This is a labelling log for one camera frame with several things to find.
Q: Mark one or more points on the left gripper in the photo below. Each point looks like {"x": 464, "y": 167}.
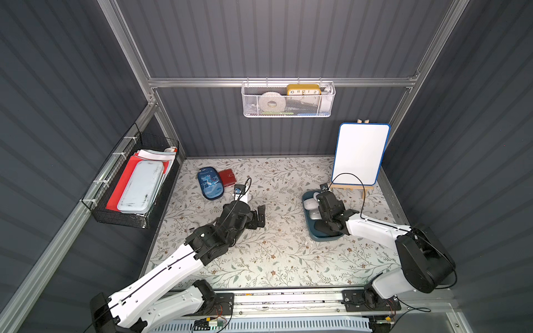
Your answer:
{"x": 253, "y": 216}

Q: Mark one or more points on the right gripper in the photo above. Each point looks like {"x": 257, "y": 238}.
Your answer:
{"x": 326, "y": 207}

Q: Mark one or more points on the white mouse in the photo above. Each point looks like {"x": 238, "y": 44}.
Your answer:
{"x": 314, "y": 214}

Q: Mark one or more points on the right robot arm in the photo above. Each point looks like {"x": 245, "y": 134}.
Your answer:
{"x": 424, "y": 262}

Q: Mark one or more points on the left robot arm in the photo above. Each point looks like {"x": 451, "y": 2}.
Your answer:
{"x": 144, "y": 305}

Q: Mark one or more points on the teal plastic storage box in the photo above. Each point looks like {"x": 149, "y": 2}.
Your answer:
{"x": 315, "y": 234}

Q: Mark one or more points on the red wallet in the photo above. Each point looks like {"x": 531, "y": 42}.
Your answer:
{"x": 228, "y": 178}

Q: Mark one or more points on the white papers in basket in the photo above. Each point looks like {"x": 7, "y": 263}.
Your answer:
{"x": 167, "y": 157}

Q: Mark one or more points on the small circuit board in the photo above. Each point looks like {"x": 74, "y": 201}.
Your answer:
{"x": 208, "y": 324}

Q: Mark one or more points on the white plastic tray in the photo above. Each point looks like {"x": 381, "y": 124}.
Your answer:
{"x": 142, "y": 187}

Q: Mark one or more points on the white tape roll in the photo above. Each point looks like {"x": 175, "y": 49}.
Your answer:
{"x": 272, "y": 102}

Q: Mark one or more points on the yellow clock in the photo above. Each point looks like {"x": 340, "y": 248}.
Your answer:
{"x": 303, "y": 89}

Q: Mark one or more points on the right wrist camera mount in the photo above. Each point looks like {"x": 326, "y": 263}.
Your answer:
{"x": 324, "y": 187}

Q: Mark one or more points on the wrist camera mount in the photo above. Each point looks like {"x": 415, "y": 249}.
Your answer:
{"x": 324, "y": 187}
{"x": 240, "y": 192}

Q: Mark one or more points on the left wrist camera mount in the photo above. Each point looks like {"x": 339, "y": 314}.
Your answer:
{"x": 240, "y": 192}

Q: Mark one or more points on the white board blue frame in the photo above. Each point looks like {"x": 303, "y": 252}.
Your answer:
{"x": 360, "y": 154}

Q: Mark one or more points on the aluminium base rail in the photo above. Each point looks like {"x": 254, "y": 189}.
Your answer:
{"x": 324, "y": 301}

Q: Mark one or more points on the white wire wall basket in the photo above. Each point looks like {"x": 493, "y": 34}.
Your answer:
{"x": 318, "y": 106}

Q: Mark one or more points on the black wire side basket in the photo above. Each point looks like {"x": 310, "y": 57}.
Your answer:
{"x": 100, "y": 191}

